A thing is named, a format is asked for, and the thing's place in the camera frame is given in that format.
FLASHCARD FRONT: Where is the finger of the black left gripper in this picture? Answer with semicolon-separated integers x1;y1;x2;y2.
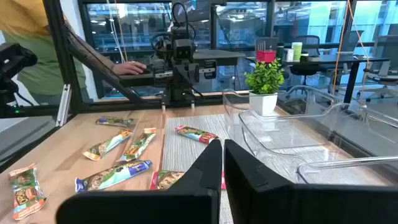
170;65;183;85
188;63;200;83

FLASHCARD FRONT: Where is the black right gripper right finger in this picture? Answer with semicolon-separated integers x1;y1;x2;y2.
224;139;398;224

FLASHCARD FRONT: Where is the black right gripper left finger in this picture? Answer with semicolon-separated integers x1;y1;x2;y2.
55;139;223;224

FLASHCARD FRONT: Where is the red Chewy granola bar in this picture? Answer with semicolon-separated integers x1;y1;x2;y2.
174;124;220;145
149;169;227;191

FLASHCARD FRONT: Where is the blue Chewy granola bar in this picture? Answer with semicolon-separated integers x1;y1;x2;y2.
95;116;137;128
74;159;154;194

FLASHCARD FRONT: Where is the orange Chewy granola bar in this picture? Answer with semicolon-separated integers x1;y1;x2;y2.
7;162;48;222
117;127;157;163
81;128;134;162

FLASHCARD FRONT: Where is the person's forearm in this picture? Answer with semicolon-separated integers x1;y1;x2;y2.
63;20;118;74

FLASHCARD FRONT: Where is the person's hand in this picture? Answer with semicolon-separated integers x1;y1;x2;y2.
111;61;147;76

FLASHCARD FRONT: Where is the grey woven placemat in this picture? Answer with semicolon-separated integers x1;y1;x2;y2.
161;113;386;224

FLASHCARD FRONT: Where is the red container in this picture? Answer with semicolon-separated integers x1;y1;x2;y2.
256;49;277;63

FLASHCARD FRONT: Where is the green plant in white pot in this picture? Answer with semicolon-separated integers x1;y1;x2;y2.
243;58;285;117

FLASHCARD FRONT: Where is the green and white cup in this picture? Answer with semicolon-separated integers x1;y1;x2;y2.
291;41;303;62

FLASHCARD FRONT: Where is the black mesh office chair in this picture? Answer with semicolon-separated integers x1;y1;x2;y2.
289;34;322;77

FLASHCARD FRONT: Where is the person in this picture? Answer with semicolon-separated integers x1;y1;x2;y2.
0;0;94;105

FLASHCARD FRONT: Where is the grey office chair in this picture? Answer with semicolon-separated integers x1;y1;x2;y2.
357;34;398;102

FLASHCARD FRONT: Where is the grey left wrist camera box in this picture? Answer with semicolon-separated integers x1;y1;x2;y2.
173;39;196;62

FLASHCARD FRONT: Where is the black diagonal frame brace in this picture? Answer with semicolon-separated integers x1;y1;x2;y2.
67;37;147;105

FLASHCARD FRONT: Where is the black frame rail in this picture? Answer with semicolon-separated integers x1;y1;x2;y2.
71;91;252;113

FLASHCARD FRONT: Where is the white cable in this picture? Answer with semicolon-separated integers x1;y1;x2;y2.
105;0;126;63

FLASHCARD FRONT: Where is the silver aluminium bracket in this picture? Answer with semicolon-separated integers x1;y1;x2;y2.
55;83;72;128

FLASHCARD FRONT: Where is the black frame post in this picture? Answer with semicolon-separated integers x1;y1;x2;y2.
42;0;83;114

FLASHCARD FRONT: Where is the orange cable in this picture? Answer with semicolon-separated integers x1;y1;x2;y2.
331;0;371;94

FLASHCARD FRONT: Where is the black camera on mount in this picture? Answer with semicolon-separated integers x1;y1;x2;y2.
0;42;39;119

